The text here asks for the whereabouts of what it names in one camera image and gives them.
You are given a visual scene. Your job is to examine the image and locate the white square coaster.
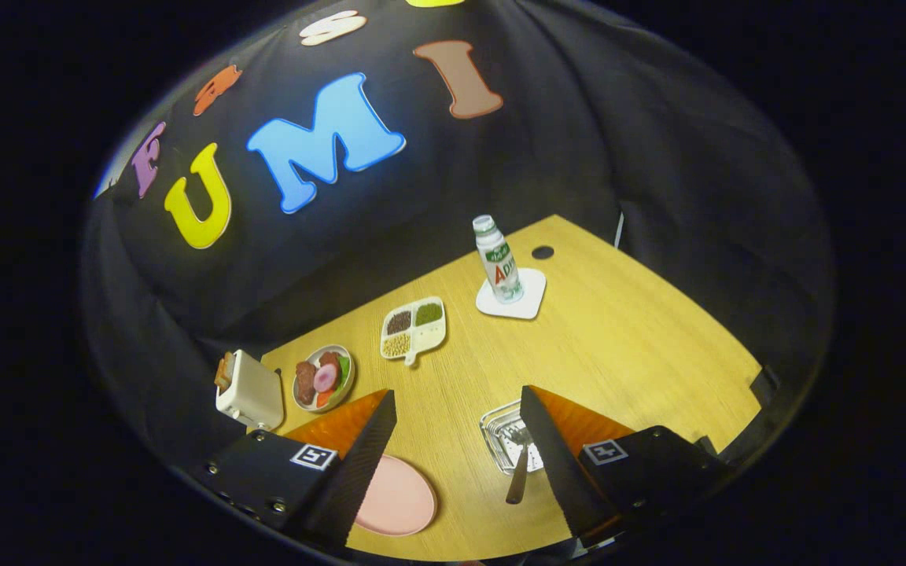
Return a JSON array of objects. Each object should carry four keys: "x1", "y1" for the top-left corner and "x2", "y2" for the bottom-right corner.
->
[{"x1": 475, "y1": 267, "x2": 547, "y2": 321}]

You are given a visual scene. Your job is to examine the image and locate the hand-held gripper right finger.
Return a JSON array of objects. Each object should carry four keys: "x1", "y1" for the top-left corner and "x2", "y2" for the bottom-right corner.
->
[{"x1": 520, "y1": 385, "x2": 737, "y2": 547}]

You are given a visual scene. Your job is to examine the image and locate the metal wire basket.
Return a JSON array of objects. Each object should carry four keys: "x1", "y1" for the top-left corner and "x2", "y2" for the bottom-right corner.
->
[{"x1": 479, "y1": 399, "x2": 548, "y2": 476}]

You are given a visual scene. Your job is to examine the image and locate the white divided bean dish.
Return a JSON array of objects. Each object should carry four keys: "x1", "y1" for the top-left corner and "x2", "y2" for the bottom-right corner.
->
[{"x1": 379, "y1": 296, "x2": 448, "y2": 368}]

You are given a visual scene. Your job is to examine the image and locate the grey plate of food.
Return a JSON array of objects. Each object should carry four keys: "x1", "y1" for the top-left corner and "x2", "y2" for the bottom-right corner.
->
[{"x1": 292, "y1": 344, "x2": 356, "y2": 414}]

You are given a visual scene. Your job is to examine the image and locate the wooden handled metal fork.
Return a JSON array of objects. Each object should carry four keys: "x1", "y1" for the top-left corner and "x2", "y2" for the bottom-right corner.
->
[{"x1": 503, "y1": 424, "x2": 534, "y2": 505}]

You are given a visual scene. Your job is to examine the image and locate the white drink bottle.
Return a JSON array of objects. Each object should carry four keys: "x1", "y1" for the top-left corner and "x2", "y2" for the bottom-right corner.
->
[{"x1": 472, "y1": 214, "x2": 525, "y2": 305}]

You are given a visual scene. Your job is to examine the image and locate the white toaster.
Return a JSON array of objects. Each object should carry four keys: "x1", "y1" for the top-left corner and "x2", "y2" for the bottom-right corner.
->
[{"x1": 215, "y1": 349, "x2": 285, "y2": 432}]

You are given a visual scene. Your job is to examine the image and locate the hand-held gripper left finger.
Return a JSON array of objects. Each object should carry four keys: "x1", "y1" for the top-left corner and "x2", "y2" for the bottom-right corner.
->
[{"x1": 193, "y1": 389, "x2": 398, "y2": 551}]

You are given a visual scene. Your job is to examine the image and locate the pink round plate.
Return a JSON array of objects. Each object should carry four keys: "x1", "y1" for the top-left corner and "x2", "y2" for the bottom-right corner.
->
[{"x1": 355, "y1": 454, "x2": 438, "y2": 538}]

